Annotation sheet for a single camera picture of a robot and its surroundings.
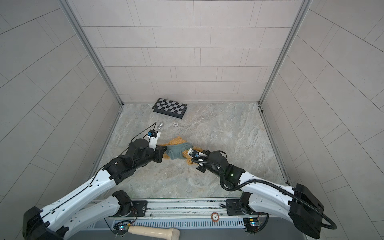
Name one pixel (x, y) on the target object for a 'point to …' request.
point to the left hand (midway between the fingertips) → (170, 147)
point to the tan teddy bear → (179, 140)
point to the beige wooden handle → (172, 233)
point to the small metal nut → (175, 124)
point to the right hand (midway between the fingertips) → (192, 155)
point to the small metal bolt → (161, 124)
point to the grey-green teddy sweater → (175, 151)
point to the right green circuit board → (251, 224)
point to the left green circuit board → (121, 228)
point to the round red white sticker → (215, 216)
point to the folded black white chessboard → (170, 108)
